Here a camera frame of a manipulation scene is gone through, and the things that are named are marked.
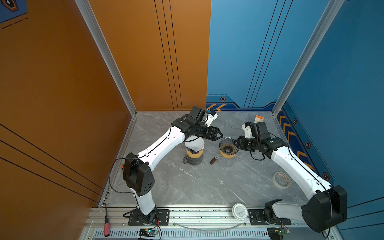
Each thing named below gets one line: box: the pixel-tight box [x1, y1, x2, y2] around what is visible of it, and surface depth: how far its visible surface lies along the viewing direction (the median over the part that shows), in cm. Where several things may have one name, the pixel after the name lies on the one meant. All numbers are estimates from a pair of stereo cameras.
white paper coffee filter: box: [184, 135, 205, 152], surface depth 86 cm
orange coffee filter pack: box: [254, 115, 265, 124], surface depth 103 cm
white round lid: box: [232, 203, 248, 221], surface depth 71 cm
